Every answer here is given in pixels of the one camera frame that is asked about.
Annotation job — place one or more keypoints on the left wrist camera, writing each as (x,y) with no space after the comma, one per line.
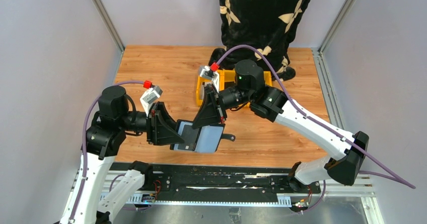
(152,93)

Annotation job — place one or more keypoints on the black card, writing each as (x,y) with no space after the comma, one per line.
(190,136)

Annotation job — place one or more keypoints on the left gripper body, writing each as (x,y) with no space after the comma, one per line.
(152,123)

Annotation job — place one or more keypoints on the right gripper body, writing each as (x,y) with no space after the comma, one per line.
(218,103)

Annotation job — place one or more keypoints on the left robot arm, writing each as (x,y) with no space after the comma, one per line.
(116,118)

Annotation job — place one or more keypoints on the black floral blanket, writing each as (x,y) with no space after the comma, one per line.
(269,26)

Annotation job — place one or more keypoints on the middle yellow bin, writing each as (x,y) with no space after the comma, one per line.
(230,77)

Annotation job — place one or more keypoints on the yellow bin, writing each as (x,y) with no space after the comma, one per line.
(230,77)
(267,78)
(199,92)

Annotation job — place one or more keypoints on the right yellow bin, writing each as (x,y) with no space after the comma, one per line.
(267,78)

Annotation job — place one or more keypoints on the left yellow bin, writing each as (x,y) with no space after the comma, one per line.
(199,92)

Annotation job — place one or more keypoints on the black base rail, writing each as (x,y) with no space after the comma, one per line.
(219,185)

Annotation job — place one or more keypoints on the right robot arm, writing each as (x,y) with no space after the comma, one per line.
(345,149)

